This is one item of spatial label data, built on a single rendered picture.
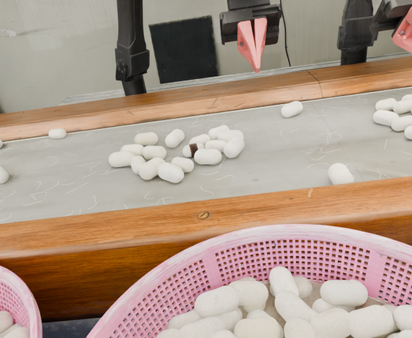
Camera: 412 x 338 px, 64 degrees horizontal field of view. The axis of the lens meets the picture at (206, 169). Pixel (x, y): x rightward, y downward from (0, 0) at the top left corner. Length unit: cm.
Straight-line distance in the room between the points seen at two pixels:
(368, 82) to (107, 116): 47
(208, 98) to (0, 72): 258
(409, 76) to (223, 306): 55
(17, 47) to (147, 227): 271
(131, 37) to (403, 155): 68
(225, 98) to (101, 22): 210
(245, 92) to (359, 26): 40
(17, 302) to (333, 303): 24
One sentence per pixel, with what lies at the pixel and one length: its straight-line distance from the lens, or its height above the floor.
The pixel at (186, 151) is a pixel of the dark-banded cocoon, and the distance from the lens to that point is 45.
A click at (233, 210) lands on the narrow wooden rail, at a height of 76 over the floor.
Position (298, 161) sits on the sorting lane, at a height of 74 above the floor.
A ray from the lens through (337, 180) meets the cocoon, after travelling 36.
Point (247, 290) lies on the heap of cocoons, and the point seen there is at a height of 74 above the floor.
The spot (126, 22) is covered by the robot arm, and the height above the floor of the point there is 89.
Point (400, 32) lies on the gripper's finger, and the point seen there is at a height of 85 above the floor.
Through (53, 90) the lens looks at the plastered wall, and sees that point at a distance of 293.
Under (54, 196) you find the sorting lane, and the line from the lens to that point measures 46.
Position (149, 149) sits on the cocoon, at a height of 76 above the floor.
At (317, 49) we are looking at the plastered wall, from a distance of 263.
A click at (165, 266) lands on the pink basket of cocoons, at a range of 26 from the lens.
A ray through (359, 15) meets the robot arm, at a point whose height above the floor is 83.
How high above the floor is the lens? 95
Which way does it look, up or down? 29 degrees down
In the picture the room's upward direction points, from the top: 9 degrees counter-clockwise
